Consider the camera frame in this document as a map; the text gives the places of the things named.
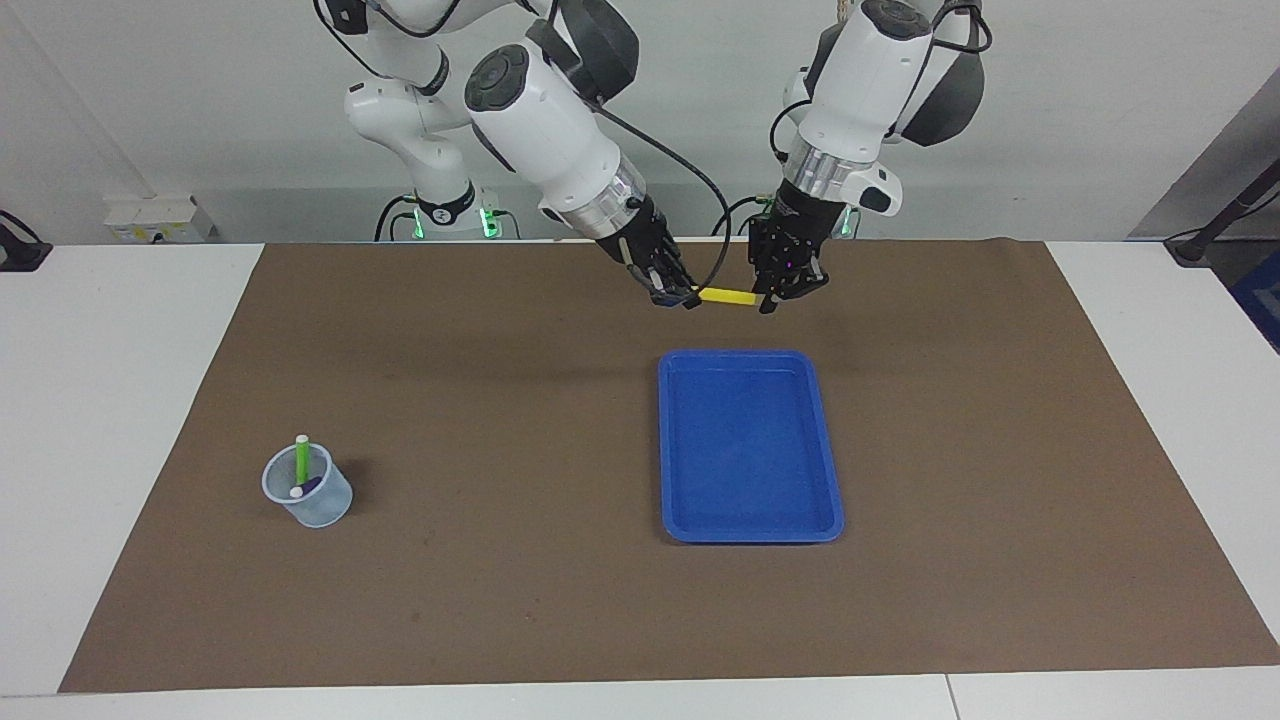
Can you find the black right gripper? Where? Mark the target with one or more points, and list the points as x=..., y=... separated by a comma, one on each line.
x=642, y=245

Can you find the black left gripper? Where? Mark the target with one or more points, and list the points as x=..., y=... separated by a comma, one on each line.
x=790, y=230

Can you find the yellow pen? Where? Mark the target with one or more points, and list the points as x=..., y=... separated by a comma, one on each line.
x=728, y=296

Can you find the green pen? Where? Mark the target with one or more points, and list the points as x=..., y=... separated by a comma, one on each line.
x=302, y=460

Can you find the purple pen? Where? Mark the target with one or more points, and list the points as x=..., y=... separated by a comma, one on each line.
x=308, y=487

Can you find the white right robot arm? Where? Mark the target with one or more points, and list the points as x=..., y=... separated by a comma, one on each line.
x=545, y=130

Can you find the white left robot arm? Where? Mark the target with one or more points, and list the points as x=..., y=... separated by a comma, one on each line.
x=865, y=90

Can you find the blue plastic tray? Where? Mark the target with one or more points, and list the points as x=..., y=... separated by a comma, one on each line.
x=748, y=450

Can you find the brown table mat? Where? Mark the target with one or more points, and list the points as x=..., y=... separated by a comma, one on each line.
x=500, y=600

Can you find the translucent plastic cup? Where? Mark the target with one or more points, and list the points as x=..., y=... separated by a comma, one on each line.
x=325, y=510

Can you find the black stand pole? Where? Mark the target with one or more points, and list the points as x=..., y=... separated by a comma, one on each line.
x=1225, y=215

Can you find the blue box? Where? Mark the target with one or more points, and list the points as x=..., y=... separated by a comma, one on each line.
x=1262, y=300

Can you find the black table clamp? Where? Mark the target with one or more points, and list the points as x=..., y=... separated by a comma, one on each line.
x=20, y=252

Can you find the white wall socket box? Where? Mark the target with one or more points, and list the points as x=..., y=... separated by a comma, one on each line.
x=155, y=218

